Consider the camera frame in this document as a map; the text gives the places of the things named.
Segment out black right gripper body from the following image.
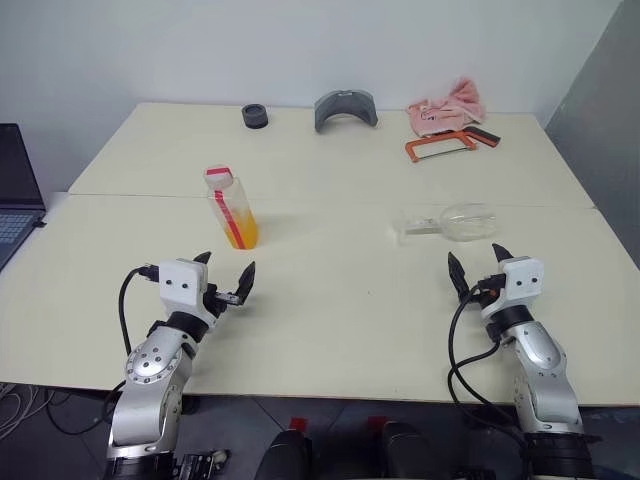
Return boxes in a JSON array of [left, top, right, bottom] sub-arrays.
[[466, 273, 507, 311]]

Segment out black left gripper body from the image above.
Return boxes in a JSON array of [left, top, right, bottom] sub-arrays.
[[202, 282, 242, 320]]

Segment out clear wine glass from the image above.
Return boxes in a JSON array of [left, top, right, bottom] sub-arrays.
[[389, 201, 498, 245]]

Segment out bottle with orange juice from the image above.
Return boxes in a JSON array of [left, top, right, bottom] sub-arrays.
[[203, 164, 262, 250]]

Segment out white red bottle cap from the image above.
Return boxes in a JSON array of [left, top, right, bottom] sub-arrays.
[[203, 164, 238, 191]]

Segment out black round cylinder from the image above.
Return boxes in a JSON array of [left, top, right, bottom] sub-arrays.
[[240, 102, 270, 131]]

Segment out pink cloth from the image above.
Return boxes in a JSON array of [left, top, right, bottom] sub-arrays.
[[406, 76, 489, 138]]

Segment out black machine part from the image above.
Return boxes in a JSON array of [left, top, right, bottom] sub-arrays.
[[173, 448, 232, 480]]

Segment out grey partition panel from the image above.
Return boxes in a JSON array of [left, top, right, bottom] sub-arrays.
[[543, 0, 640, 264]]

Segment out dark rounded shape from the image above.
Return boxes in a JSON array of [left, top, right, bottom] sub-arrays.
[[254, 428, 314, 480], [378, 419, 442, 480]]

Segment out dark grey laptop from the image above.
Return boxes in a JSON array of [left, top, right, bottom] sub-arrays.
[[0, 122, 48, 272]]

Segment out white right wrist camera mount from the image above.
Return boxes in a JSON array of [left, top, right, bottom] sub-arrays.
[[480, 255, 545, 319]]

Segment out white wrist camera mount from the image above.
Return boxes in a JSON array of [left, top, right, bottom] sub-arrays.
[[480, 255, 545, 319], [158, 258, 221, 326]]

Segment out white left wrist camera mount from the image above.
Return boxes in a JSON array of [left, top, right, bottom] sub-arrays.
[[158, 258, 221, 326]]

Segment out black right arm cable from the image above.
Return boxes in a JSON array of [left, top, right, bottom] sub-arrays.
[[446, 279, 537, 480]]

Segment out orange hacksaw with black handle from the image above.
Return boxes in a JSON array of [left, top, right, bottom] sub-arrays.
[[405, 124, 502, 165]]

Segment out thin black floor cable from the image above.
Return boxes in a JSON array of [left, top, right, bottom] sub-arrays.
[[46, 388, 110, 437]]

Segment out white floor cables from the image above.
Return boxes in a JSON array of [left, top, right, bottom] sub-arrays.
[[0, 381, 42, 442]]

